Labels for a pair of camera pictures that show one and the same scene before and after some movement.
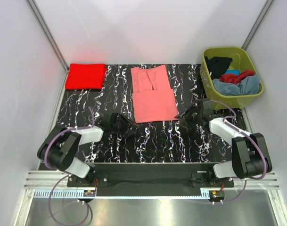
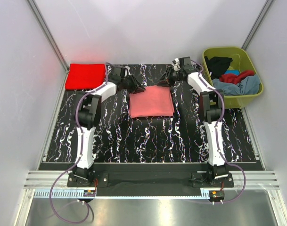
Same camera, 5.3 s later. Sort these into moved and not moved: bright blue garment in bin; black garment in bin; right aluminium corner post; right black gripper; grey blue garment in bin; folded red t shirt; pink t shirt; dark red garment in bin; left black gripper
Moved: left black gripper; pink t shirt; right black gripper
Not moved: folded red t shirt; black garment in bin; bright blue garment in bin; right aluminium corner post; grey blue garment in bin; dark red garment in bin
